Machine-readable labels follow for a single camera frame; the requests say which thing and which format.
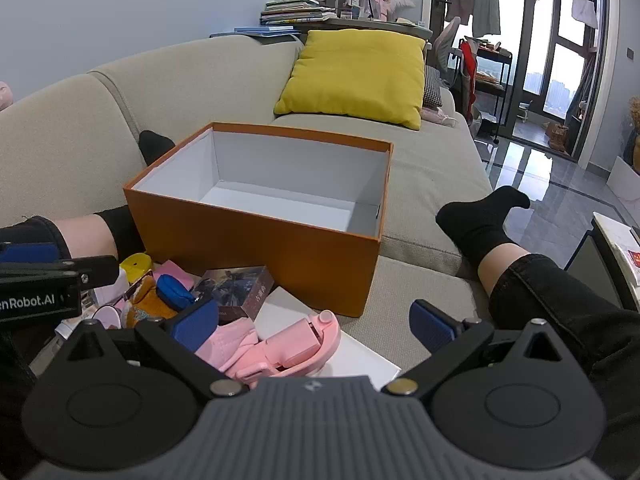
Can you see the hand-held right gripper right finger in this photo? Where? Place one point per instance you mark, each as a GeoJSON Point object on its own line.
{"type": "Point", "coordinates": [429, 324]}

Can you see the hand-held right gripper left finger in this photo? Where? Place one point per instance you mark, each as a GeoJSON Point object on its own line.
{"type": "Point", "coordinates": [196, 324]}

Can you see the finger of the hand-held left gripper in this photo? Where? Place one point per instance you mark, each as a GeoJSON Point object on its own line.
{"type": "Point", "coordinates": [25, 253]}
{"type": "Point", "coordinates": [75, 270]}

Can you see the pink pouch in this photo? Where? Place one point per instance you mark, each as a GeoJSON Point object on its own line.
{"type": "Point", "coordinates": [227, 342]}

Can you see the blue coin pouch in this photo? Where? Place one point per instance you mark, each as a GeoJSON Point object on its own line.
{"type": "Point", "coordinates": [172, 292]}

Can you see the dark card box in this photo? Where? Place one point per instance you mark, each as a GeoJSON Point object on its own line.
{"type": "Point", "coordinates": [235, 290]}

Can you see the brown orange plush toy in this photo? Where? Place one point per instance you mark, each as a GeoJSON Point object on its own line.
{"type": "Point", "coordinates": [142, 305]}

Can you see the pink wallet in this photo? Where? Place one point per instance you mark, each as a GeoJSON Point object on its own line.
{"type": "Point", "coordinates": [172, 270]}

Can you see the orange cardboard box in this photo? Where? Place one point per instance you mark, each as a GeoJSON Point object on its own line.
{"type": "Point", "coordinates": [250, 252]}

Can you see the pink folding device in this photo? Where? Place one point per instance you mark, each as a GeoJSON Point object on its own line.
{"type": "Point", "coordinates": [295, 347]}

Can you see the person's left leg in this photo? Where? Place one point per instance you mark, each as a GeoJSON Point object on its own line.
{"type": "Point", "coordinates": [85, 235]}

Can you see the person's leg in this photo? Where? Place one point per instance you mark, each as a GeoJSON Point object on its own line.
{"type": "Point", "coordinates": [500, 255]}
{"type": "Point", "coordinates": [85, 235]}

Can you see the white round container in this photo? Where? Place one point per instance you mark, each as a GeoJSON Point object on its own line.
{"type": "Point", "coordinates": [107, 316]}

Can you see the yellow round case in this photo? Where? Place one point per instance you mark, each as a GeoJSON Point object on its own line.
{"type": "Point", "coordinates": [134, 265]}

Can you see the white flat board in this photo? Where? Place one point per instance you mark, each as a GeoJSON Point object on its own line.
{"type": "Point", "coordinates": [357, 355]}

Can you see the person's right leg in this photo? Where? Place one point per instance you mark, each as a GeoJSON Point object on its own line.
{"type": "Point", "coordinates": [500, 255]}

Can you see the beige sofa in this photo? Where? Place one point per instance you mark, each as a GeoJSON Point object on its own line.
{"type": "Point", "coordinates": [440, 170]}

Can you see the white side table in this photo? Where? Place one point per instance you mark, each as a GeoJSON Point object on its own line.
{"type": "Point", "coordinates": [612, 240]}

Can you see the pink cloth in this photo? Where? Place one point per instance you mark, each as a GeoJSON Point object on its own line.
{"type": "Point", "coordinates": [437, 116]}

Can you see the brown bag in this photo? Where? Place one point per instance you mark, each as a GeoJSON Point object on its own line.
{"type": "Point", "coordinates": [557, 137]}

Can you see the houndstooth pillow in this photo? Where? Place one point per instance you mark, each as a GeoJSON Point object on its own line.
{"type": "Point", "coordinates": [432, 87]}

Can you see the white leaning board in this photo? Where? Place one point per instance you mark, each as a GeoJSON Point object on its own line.
{"type": "Point", "coordinates": [622, 182]}

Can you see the black cart rack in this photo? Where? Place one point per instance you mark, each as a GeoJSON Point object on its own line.
{"type": "Point", "coordinates": [492, 90]}

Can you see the red cloth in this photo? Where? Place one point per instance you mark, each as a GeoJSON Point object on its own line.
{"type": "Point", "coordinates": [469, 72]}

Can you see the yellow pillow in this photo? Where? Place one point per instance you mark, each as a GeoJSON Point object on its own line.
{"type": "Point", "coordinates": [350, 77]}

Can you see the pink office chair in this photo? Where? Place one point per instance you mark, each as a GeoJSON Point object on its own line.
{"type": "Point", "coordinates": [447, 42]}

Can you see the cluttered desk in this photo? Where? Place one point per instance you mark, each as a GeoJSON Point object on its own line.
{"type": "Point", "coordinates": [380, 25]}

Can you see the pink feather ornament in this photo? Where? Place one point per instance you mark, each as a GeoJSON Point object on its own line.
{"type": "Point", "coordinates": [387, 5]}

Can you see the stack of books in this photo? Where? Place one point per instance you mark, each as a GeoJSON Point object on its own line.
{"type": "Point", "coordinates": [295, 12]}

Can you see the hanging grey clothes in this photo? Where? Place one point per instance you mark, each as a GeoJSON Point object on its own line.
{"type": "Point", "coordinates": [477, 0]}

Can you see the white hanging cloth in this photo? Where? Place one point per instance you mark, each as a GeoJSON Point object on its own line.
{"type": "Point", "coordinates": [585, 10]}

